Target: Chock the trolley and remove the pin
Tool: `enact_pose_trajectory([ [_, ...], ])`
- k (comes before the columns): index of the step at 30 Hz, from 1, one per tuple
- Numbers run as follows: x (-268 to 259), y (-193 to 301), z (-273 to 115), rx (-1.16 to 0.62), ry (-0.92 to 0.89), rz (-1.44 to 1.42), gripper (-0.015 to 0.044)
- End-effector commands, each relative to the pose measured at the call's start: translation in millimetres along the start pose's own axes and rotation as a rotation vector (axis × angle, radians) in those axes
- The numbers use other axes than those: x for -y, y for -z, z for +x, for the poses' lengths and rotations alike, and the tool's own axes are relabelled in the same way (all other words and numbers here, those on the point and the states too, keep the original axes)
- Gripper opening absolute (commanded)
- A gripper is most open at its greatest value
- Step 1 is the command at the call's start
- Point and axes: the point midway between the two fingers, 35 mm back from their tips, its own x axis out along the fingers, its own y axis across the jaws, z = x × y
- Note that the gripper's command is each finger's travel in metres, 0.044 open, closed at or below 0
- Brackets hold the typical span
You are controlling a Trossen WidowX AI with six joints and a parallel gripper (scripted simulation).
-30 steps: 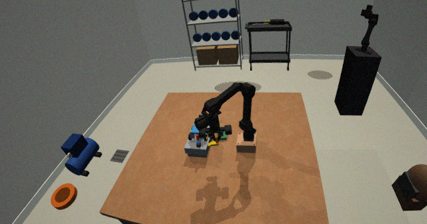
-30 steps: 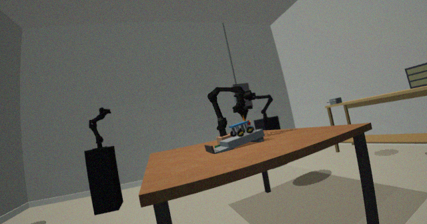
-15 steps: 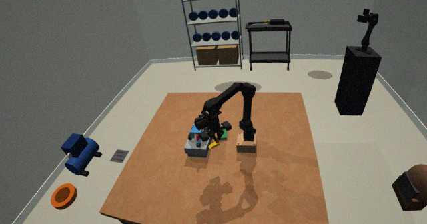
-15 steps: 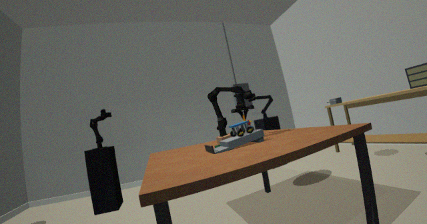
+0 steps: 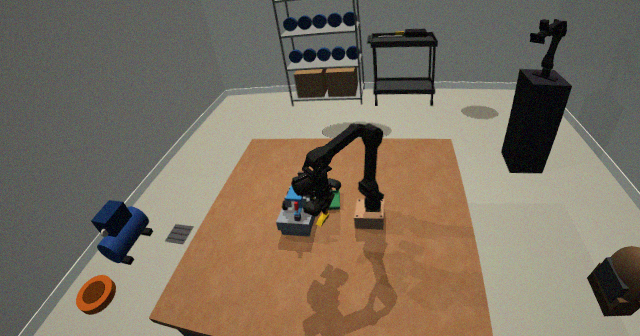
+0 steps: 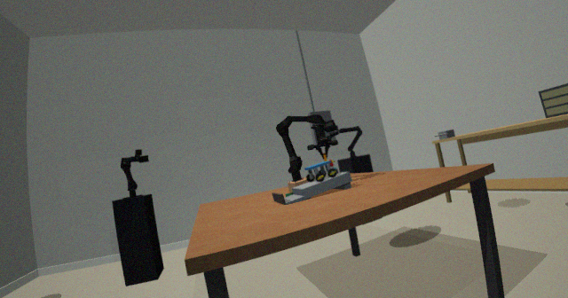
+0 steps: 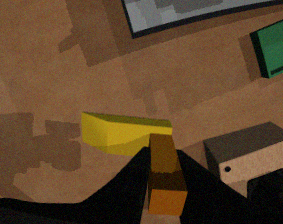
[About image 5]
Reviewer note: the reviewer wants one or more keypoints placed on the green tray floor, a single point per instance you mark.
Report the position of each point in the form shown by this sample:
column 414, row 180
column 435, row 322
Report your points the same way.
column 335, row 202

